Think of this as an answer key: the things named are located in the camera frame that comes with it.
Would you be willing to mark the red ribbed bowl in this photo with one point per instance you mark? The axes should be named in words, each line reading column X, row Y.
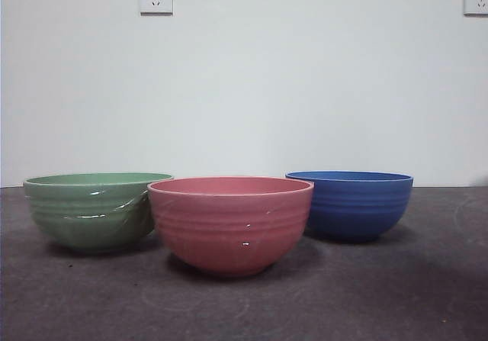
column 228, row 226

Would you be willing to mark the green ribbed bowl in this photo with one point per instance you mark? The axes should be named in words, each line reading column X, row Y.
column 84, row 211

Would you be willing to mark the blue ribbed bowl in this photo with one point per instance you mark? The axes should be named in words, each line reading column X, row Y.
column 362, row 207

